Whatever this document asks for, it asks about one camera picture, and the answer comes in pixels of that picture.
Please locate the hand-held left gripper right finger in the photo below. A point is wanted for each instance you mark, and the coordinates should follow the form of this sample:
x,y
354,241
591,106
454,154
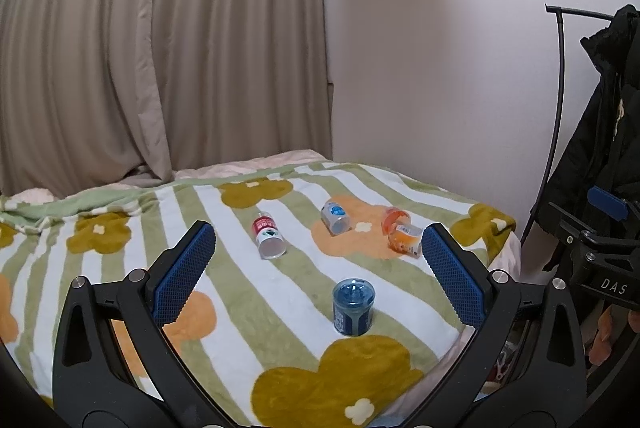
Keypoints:
x,y
452,275

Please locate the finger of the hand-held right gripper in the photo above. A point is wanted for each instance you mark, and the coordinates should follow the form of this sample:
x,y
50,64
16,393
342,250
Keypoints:
x,y
606,203

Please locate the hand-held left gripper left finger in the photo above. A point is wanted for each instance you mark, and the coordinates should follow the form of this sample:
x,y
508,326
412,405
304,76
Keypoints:
x,y
180,275

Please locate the orange label cup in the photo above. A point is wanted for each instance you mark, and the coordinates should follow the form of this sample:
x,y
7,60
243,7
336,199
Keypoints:
x,y
406,239

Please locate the translucent orange cup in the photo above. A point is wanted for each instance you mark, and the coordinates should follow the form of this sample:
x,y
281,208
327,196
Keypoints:
x,y
392,218

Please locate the red label white cup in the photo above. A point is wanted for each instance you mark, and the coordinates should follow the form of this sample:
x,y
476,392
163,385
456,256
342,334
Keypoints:
x,y
268,235

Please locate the grey cup with blue label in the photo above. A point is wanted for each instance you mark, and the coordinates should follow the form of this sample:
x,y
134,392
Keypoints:
x,y
336,215

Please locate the person's right hand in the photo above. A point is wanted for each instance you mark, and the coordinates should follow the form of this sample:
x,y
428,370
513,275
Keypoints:
x,y
604,333

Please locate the black jacket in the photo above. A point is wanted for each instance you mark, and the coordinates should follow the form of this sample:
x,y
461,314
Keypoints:
x,y
607,118

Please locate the floral striped blanket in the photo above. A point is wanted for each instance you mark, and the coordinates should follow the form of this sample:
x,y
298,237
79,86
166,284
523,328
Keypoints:
x,y
280,298

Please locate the black clothes rack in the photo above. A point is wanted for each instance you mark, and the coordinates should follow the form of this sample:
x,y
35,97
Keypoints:
x,y
561,98

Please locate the pink bed sheet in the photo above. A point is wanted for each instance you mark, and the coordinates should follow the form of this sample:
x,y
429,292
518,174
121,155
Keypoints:
x,y
240,164

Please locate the beige curtain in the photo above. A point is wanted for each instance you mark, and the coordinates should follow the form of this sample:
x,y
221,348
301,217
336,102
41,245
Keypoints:
x,y
150,38

